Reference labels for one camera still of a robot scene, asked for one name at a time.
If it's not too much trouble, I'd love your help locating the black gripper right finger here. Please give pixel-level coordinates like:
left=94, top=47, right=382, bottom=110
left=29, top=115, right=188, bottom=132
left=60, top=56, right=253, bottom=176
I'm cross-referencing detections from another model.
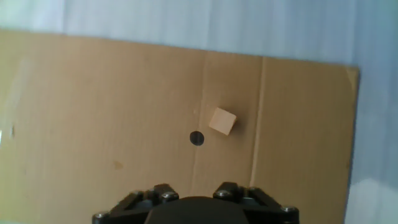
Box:
left=213, top=182, right=300, bottom=224

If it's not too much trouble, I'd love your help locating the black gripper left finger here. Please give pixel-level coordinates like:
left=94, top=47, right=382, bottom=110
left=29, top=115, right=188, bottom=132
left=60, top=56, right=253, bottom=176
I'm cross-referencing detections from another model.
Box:
left=92, top=183, right=180, bottom=224

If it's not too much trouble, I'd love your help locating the small wooden cube block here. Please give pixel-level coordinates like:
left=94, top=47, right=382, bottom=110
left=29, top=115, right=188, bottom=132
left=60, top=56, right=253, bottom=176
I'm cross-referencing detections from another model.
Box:
left=208, top=107, right=238, bottom=136

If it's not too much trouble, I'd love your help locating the brown cardboard sheet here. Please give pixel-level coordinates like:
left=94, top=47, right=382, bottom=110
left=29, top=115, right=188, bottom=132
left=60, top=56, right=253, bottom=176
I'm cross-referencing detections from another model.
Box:
left=0, top=29, right=361, bottom=224

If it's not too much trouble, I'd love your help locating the black round dot sticker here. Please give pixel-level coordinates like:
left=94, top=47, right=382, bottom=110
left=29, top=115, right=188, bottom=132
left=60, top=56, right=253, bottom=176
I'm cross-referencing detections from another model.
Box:
left=189, top=131, right=205, bottom=147

